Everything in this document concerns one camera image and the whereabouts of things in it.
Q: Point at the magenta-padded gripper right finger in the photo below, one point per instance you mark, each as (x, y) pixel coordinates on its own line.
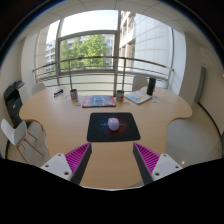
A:
(165, 165)

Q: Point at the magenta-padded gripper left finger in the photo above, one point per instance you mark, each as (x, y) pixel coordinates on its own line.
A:
(58, 165)

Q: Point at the lilac and pink computer mouse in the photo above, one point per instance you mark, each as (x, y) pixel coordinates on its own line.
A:
(113, 124)

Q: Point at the black mouse pad red swirl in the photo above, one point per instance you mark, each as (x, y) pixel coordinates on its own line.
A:
(98, 133)

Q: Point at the white chair with wooden legs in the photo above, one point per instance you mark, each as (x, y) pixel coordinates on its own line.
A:
(13, 133)

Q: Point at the white cup with blue print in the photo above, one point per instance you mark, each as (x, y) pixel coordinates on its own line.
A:
(74, 94)

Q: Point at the light blue and yellow book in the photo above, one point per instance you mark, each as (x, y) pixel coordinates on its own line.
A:
(138, 97)

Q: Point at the red and blue magazine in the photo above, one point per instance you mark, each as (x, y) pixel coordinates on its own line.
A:
(99, 101)

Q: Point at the black printer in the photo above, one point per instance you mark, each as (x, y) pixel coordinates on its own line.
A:
(13, 101)

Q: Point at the metal balcony railing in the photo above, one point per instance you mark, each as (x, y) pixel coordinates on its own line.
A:
(124, 75)

